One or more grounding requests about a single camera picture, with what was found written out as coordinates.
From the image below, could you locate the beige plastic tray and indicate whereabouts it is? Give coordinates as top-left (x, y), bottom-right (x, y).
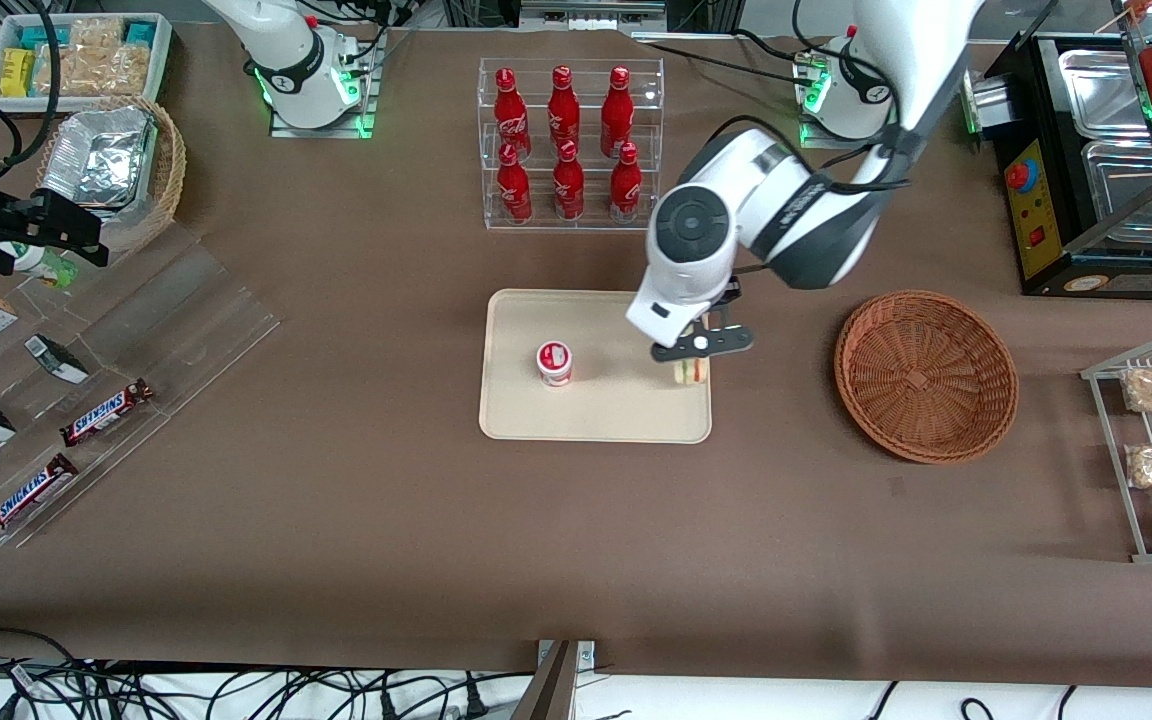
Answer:
top-left (478, 289), bottom-right (713, 444)

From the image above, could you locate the light wicker basket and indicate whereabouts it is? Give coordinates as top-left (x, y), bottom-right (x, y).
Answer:
top-left (34, 95), bottom-right (188, 257)

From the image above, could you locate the round brown wicker basket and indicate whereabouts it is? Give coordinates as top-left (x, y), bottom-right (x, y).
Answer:
top-left (833, 290), bottom-right (1020, 465)

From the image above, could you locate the green white small bottle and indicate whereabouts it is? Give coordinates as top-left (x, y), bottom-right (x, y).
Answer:
top-left (0, 241), bottom-right (80, 290)

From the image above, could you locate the silver foil packet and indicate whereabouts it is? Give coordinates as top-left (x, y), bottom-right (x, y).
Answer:
top-left (40, 107), bottom-right (159, 209)

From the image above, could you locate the clear acrylic stepped display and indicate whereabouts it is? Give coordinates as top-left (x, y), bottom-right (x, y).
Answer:
top-left (0, 220), bottom-right (283, 548)

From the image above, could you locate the red cola bottle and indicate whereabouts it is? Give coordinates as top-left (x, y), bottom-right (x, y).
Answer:
top-left (552, 140), bottom-right (586, 222)
top-left (547, 66), bottom-right (583, 151)
top-left (600, 67), bottom-right (635, 158)
top-left (608, 142), bottom-right (644, 224)
top-left (495, 143), bottom-right (535, 225)
top-left (493, 68), bottom-right (533, 161)

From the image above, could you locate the clear acrylic bottle rack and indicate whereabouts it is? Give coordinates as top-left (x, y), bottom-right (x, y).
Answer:
top-left (478, 57), bottom-right (665, 233)

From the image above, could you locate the white red yogurt cup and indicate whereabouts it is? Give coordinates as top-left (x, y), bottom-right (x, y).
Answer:
top-left (536, 341), bottom-right (575, 389)

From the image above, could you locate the yellow snack pack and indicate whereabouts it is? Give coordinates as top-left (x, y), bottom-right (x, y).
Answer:
top-left (0, 47), bottom-right (37, 99)

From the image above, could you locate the clear rice cracker pack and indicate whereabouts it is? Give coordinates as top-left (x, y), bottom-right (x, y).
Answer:
top-left (34, 42), bottom-right (153, 98)
top-left (70, 17), bottom-right (125, 51)

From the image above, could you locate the brown snickers bar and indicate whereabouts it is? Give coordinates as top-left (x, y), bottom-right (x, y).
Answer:
top-left (59, 378), bottom-right (155, 448)
top-left (0, 453), bottom-right (80, 541)

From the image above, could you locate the white plastic snack bin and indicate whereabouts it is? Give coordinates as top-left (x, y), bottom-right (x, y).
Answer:
top-left (0, 12), bottom-right (175, 113)

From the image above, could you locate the brown table cover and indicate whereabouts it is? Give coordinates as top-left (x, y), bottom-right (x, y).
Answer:
top-left (0, 20), bottom-right (1152, 691)

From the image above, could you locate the black food warmer machine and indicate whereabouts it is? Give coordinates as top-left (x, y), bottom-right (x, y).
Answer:
top-left (962, 0), bottom-right (1152, 301)

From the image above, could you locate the steel warmer pan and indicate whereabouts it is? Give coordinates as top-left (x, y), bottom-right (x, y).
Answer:
top-left (1080, 138), bottom-right (1152, 219)
top-left (1058, 47), bottom-right (1152, 141)

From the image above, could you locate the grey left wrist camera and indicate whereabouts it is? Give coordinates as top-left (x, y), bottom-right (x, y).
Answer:
top-left (650, 324), bottom-right (756, 364)

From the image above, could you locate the black hanging cable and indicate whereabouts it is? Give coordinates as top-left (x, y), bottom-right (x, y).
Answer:
top-left (0, 0), bottom-right (64, 183)

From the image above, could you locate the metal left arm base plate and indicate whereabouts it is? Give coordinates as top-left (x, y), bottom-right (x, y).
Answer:
top-left (799, 38), bottom-right (906, 153)

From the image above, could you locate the black table cable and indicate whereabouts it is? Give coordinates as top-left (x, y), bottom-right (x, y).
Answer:
top-left (631, 26), bottom-right (829, 79)

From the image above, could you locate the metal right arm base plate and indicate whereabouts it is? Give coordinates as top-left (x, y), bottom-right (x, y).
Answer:
top-left (269, 28), bottom-right (378, 140)

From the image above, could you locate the metal table bracket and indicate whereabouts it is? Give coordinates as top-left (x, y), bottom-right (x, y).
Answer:
top-left (511, 639), bottom-right (599, 720)

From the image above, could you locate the black cable bundle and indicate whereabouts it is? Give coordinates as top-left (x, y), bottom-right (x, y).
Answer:
top-left (0, 627), bottom-right (537, 720)

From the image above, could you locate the silver wire shelf rack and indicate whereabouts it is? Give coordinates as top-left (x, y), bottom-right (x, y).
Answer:
top-left (1081, 333), bottom-right (1152, 564)

